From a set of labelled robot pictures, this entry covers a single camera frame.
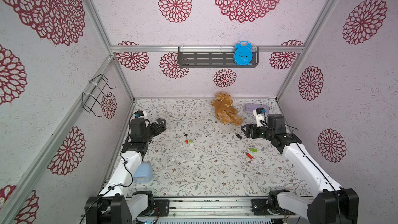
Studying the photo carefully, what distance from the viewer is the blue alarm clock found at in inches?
35.2

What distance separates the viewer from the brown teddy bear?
3.24 feet

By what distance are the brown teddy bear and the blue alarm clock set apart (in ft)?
0.91
